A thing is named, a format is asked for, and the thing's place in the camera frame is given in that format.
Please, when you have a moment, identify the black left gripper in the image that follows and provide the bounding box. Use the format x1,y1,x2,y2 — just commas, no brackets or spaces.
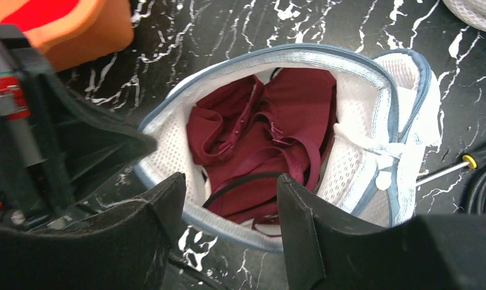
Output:
0,25,156,224

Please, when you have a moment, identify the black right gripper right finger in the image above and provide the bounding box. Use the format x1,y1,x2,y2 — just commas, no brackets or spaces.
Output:
277,175,486,289

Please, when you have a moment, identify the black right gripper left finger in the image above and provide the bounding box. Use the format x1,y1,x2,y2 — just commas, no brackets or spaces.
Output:
0,172,186,289

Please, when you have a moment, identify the maroon bra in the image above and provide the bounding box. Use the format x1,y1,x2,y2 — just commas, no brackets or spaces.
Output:
186,68,336,237

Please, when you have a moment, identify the white mesh bag blue trim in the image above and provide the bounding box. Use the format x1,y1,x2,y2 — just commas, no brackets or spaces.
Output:
135,43,441,253

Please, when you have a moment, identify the white mesh bag beige trim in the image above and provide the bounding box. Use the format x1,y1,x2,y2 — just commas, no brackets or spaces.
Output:
443,0,486,32

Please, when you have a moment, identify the orange plastic basin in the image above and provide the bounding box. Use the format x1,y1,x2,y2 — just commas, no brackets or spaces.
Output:
0,1,134,71

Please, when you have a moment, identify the black yellow screwdriver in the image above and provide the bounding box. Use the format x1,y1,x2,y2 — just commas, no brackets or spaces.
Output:
415,143,486,187

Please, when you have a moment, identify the black coiled cable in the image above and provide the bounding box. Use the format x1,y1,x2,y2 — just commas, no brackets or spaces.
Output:
464,162,486,215

